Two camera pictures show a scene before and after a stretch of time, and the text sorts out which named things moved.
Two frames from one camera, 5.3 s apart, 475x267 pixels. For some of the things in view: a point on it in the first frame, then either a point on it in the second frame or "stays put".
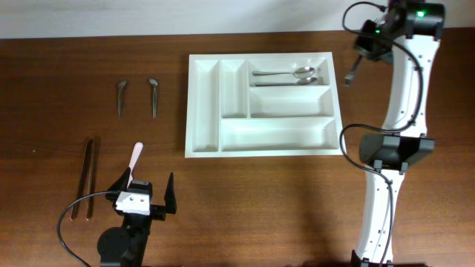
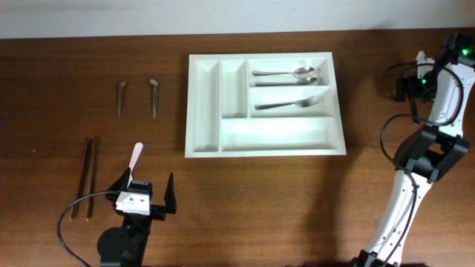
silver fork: [349, 78] → [302, 103]
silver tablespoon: [303, 72] stays put
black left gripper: [159, 211] stays put
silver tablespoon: [304, 81] stays put
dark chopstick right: [90, 170] stays put
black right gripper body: [373, 47] → [424, 87]
